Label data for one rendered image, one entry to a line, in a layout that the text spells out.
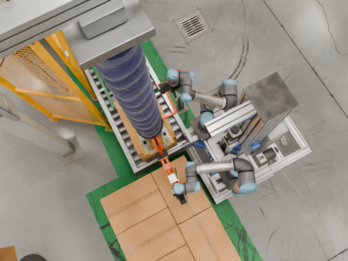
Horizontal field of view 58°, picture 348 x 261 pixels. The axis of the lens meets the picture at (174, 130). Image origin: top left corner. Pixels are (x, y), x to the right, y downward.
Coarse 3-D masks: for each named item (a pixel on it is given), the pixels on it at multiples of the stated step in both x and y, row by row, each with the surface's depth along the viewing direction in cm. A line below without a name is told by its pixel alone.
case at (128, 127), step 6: (114, 102) 312; (120, 108) 310; (120, 114) 308; (162, 114) 306; (126, 120) 307; (126, 126) 305; (168, 126) 303; (132, 132) 303; (132, 138) 302; (174, 138) 304; (138, 144) 300; (174, 144) 329; (138, 150) 298; (144, 156) 315; (150, 156) 327
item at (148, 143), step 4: (136, 132) 283; (136, 136) 282; (144, 140) 280; (148, 140) 280; (140, 144) 280; (144, 144) 280; (148, 144) 279; (144, 148) 279; (152, 148) 279; (144, 152) 278
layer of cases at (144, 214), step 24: (120, 192) 329; (144, 192) 328; (168, 192) 327; (120, 216) 323; (144, 216) 322; (168, 216) 321; (192, 216) 339; (216, 216) 319; (120, 240) 317; (144, 240) 316; (168, 240) 315; (192, 240) 314; (216, 240) 313
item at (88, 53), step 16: (128, 0) 116; (128, 16) 114; (144, 16) 114; (64, 32) 113; (80, 32) 113; (112, 32) 113; (128, 32) 112; (144, 32) 112; (80, 48) 112; (96, 48) 111; (112, 48) 111; (128, 48) 115; (80, 64) 110; (96, 64) 115
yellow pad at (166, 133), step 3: (165, 123) 284; (165, 126) 283; (168, 129) 283; (162, 132) 282; (165, 132) 282; (168, 132) 282; (162, 135) 281; (165, 135) 280; (168, 135) 281; (162, 138) 281; (171, 138) 280; (162, 141) 280; (165, 141) 279; (171, 141) 280; (174, 141) 280
